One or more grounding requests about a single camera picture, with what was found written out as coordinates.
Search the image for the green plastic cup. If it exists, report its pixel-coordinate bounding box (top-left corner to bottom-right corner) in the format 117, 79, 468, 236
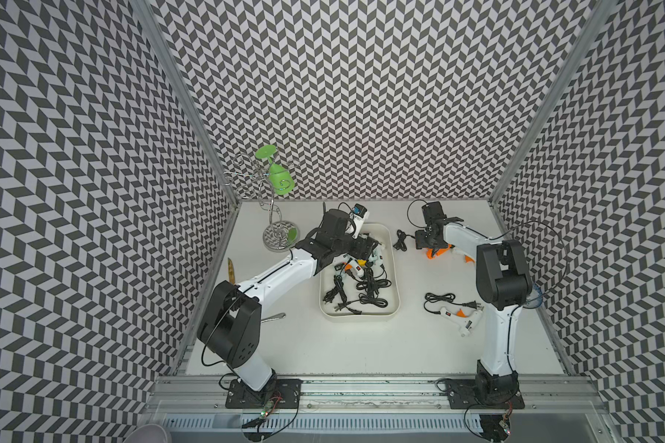
255, 145, 296, 196

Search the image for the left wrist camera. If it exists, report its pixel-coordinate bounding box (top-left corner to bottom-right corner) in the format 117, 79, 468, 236
351, 203, 369, 239

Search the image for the cream plastic storage box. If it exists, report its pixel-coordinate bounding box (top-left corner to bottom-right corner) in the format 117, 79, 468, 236
320, 223, 401, 321

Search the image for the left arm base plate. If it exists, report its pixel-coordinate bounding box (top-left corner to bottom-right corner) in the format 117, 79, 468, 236
225, 378, 303, 410

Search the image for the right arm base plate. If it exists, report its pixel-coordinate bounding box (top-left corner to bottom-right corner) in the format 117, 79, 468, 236
443, 378, 526, 410

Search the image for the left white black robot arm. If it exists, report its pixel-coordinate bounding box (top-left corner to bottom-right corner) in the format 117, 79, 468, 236
197, 204, 373, 392

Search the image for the silver metal knife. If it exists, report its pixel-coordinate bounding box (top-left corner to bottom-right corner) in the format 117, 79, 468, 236
260, 313, 286, 323

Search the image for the blue patterned ceramic bowl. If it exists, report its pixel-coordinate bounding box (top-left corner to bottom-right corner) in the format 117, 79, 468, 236
524, 284, 545, 310

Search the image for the small white glue gun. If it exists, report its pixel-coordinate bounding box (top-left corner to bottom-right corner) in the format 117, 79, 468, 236
341, 258, 385, 281

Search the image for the aluminium rail frame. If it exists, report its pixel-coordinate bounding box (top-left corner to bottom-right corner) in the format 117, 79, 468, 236
139, 375, 622, 442

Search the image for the wooden yellow knife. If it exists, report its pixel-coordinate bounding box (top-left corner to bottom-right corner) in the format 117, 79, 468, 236
227, 258, 236, 284

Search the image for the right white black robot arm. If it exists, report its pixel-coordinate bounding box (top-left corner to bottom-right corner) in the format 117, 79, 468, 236
415, 201, 532, 405

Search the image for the orange glue gun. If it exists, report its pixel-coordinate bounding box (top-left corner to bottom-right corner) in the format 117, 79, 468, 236
426, 247, 453, 260

